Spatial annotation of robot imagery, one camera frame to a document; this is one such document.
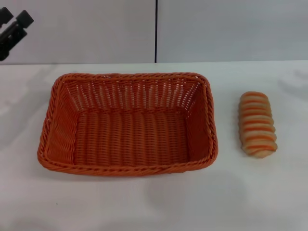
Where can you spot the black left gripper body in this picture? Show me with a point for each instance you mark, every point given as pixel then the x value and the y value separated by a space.
pixel 4 49

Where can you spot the orange striped bread roll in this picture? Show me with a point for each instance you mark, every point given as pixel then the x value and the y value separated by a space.
pixel 257 125

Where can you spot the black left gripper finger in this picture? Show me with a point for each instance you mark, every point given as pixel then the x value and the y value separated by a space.
pixel 21 22
pixel 5 16

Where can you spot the orange woven wicker basket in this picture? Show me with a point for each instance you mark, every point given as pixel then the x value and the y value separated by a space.
pixel 127 125

